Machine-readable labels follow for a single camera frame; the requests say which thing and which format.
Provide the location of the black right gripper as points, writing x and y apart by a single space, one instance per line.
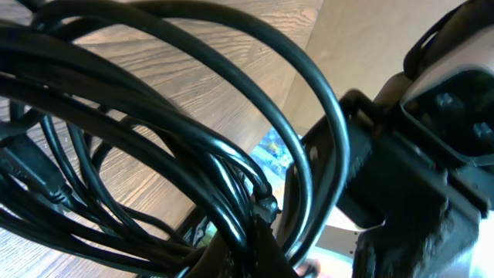
417 211

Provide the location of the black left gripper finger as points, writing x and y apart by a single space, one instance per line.
262 259

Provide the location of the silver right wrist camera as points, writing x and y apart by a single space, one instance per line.
450 100

